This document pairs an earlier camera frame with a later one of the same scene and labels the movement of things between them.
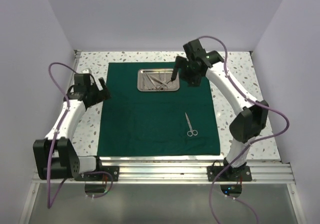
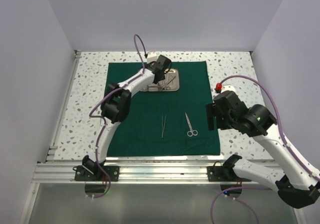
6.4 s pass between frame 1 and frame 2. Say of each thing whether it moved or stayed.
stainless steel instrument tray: stayed
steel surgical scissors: stayed
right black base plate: stayed
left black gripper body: moved
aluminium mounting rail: stayed
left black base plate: stayed
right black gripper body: moved
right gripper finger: moved
